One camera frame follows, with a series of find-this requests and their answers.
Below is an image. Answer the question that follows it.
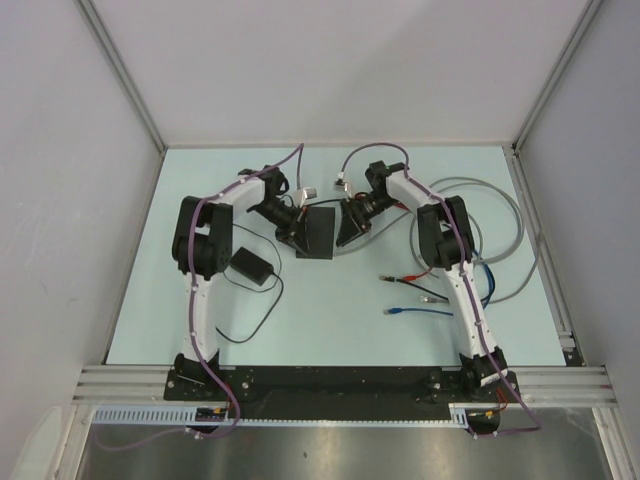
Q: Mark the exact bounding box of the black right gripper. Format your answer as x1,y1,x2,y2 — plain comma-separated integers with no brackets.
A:
336,193,398,247

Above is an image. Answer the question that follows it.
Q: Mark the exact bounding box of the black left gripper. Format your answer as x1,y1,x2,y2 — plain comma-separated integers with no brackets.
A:
250,199,309,256

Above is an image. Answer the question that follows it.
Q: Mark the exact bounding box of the black network switch box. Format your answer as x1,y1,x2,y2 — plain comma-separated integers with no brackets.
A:
296,206,336,260

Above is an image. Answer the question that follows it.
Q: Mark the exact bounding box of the black ethernet cable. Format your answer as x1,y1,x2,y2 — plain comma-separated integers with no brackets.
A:
294,199,454,300

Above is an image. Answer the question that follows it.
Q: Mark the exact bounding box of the red ethernet cable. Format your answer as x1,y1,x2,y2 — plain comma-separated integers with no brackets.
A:
389,199,444,282

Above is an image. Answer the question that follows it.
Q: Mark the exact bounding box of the thin black power cable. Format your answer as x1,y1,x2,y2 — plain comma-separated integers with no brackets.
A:
214,223,285,345

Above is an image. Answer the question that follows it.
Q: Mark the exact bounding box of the blue ethernet cable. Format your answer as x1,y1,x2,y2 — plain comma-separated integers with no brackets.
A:
382,254,497,319

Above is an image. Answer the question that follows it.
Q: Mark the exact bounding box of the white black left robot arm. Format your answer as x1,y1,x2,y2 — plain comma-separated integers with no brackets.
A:
171,166,310,400

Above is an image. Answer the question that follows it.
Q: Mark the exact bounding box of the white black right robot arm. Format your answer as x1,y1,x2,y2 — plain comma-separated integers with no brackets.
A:
336,161,513,401

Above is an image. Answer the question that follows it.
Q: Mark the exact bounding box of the black power adapter brick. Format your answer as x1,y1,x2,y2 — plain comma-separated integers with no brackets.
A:
230,247,275,286

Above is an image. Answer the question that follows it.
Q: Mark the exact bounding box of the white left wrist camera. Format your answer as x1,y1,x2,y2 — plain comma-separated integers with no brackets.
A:
292,187,317,207

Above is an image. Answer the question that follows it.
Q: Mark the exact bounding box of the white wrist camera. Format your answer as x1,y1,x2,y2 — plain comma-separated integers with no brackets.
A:
333,171,354,198
292,187,317,207

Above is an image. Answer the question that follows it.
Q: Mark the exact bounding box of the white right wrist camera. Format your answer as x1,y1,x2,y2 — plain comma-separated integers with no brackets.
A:
333,171,354,198

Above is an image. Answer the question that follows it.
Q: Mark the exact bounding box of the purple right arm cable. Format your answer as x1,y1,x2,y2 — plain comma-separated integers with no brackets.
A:
338,143,544,437

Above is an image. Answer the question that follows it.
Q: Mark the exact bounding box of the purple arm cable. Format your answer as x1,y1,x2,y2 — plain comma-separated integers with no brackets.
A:
338,143,544,437
94,143,305,454

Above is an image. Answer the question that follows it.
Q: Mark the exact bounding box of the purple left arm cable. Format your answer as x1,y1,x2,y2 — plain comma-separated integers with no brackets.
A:
94,143,305,454

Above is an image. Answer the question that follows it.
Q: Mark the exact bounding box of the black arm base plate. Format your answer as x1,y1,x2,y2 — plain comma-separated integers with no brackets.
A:
164,364,524,434

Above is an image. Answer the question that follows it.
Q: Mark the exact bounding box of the aluminium front frame rail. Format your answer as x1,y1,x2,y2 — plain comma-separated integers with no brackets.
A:
73,365,617,407

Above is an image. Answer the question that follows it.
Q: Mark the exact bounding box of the grey slotted cable duct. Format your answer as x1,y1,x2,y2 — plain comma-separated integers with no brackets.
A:
93,404,468,428

